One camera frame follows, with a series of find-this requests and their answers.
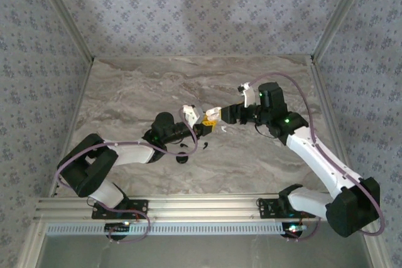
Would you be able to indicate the white earbud charging case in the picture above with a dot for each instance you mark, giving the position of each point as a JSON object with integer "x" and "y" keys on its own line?
{"x": 213, "y": 111}

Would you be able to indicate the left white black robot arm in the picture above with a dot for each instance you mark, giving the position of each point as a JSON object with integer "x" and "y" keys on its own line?
{"x": 132, "y": 155}

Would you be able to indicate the left control board with LED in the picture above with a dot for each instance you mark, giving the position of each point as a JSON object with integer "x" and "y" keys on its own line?
{"x": 117, "y": 228}

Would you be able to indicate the control board with led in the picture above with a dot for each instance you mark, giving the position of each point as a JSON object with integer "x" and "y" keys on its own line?
{"x": 293, "y": 229}
{"x": 117, "y": 228}

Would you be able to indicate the grey metal panel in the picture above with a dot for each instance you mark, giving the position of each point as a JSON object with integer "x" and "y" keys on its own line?
{"x": 201, "y": 252}

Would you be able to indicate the right control board with LED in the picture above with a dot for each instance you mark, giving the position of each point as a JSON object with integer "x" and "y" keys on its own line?
{"x": 293, "y": 229}

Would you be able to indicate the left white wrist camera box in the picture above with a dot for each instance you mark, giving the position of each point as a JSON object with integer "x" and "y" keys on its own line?
{"x": 191, "y": 112}

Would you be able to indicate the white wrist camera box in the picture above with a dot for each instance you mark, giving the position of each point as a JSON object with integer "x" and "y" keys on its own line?
{"x": 191, "y": 112}
{"x": 249, "y": 95}

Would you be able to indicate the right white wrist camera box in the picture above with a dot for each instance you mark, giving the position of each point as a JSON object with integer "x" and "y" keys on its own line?
{"x": 249, "y": 95}

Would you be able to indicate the right aluminium table side rail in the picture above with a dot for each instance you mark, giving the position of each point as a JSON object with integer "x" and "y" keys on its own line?
{"x": 323, "y": 92}

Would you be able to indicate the aluminium table side rail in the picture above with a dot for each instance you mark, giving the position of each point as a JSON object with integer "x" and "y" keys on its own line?
{"x": 73, "y": 117}
{"x": 323, "y": 92}

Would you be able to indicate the aluminium mounting rail beam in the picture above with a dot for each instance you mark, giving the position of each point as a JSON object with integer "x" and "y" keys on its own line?
{"x": 201, "y": 206}

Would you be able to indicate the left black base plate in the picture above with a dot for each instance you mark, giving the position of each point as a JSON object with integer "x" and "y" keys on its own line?
{"x": 138, "y": 210}

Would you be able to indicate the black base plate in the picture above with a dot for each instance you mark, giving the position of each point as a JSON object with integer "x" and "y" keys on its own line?
{"x": 138, "y": 210}
{"x": 270, "y": 210}

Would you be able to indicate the left aluminium table side rail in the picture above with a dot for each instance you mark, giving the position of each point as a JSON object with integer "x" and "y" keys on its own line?
{"x": 73, "y": 117}

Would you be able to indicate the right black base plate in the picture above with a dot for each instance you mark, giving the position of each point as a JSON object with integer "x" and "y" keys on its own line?
{"x": 270, "y": 210}

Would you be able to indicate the right aluminium corner post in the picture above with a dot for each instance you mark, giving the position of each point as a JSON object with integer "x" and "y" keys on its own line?
{"x": 340, "y": 13}

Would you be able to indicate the aluminium corner post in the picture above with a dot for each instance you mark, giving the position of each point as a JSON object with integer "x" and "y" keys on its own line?
{"x": 64, "y": 13}
{"x": 340, "y": 13}

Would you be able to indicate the left aluminium corner post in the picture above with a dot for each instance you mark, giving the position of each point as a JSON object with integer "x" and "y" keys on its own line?
{"x": 64, "y": 13}

